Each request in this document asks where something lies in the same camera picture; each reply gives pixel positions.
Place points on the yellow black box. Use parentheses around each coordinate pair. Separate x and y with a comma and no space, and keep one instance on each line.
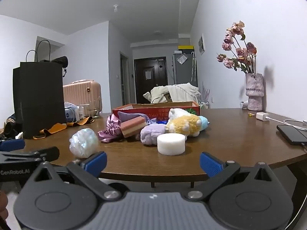
(186,48)

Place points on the red cardboard box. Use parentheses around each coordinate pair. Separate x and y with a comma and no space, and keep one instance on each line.
(144,111)

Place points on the paper notice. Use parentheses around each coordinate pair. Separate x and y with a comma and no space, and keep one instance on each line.
(148,74)

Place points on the grey refrigerator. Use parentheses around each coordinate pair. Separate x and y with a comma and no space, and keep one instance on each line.
(184,74)

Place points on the ceiling sprinkler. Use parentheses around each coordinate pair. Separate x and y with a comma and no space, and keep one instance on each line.
(116,7)

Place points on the white hanging umbrella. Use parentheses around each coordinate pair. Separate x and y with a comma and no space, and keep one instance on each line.
(193,64)

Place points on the brown cardboard carton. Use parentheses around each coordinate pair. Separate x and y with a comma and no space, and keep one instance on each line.
(168,98)

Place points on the pink textured vase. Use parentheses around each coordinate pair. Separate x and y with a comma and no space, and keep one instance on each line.
(254,93)

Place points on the pink sponge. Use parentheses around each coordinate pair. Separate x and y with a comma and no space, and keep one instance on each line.
(133,127)

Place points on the black phone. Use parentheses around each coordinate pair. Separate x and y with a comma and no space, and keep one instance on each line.
(291,135)

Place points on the clear glass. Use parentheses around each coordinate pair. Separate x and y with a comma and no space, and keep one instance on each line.
(92,112)

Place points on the yellow white plush toy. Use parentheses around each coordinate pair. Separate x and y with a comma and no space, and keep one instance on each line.
(184,124)

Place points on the lavender fuzzy sock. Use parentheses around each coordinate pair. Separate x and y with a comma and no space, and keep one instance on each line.
(151,134)

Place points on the clear plastic pouch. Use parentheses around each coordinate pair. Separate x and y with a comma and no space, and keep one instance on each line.
(181,59)

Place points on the dusty purple cloth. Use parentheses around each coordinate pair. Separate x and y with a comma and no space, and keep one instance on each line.
(129,116)

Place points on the dried pink roses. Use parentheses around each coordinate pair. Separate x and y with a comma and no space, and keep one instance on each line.
(241,52)

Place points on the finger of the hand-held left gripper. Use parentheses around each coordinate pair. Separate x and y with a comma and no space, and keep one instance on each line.
(48,154)
(12,145)

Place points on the light blue plush toy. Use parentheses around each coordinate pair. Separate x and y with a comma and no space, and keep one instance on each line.
(205,122)

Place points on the grey interior door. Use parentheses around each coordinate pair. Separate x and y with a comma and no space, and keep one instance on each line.
(125,81)

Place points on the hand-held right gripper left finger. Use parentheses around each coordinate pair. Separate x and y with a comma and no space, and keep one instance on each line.
(97,163)

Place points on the iridescent white bath puff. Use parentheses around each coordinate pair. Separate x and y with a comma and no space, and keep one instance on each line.
(84,142)

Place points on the pink suitcase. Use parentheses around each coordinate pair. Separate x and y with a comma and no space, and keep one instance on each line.
(81,95)

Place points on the dark entrance door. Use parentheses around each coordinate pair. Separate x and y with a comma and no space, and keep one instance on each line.
(139,83)

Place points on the dark patterned cloth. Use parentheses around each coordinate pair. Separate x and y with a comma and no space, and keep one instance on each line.
(9,124)

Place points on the black paper bag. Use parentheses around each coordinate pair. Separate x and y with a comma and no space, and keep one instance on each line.
(38,95)

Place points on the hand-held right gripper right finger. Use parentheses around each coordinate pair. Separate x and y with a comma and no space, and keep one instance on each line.
(211,164)

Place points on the purple satin scrunchie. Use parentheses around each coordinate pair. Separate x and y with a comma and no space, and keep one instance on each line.
(110,130)

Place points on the white round sponge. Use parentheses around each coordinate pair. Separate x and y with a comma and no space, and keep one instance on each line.
(171,145)

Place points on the beige coat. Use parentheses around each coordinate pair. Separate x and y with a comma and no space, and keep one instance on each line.
(177,92)

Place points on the black folded umbrella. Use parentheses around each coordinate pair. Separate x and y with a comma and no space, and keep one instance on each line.
(57,61)

